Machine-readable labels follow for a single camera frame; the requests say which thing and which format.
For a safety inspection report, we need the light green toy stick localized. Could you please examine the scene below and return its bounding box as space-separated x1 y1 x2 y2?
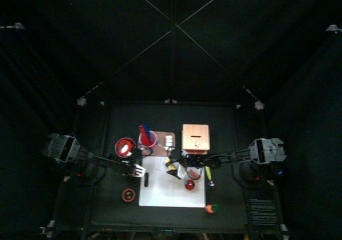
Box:
203 165 215 188

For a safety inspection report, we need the beige flat tray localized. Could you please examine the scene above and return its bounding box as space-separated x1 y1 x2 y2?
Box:
149 130 176 157

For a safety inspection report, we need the wooden box red front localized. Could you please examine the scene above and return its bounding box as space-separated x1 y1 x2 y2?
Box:
180 123 211 155

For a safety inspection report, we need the white cutting board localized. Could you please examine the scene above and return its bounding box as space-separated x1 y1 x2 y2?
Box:
137 154 207 208

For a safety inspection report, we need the white segmented block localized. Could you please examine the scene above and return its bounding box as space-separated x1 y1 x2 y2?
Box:
163 134 176 149

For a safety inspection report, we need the blue toy utensil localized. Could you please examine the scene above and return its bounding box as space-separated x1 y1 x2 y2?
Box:
141 123 155 142

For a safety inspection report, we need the orange green red toy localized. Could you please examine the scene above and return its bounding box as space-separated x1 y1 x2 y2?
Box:
203 202 220 215

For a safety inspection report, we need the black sheet white text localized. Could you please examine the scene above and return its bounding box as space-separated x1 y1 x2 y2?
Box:
247 197 279 228

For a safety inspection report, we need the orange ring toy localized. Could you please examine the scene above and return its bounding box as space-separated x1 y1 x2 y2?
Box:
120 187 136 204

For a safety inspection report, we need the thin diagonal brace wire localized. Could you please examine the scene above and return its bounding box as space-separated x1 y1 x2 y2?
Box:
123 0 260 104
80 0 236 101

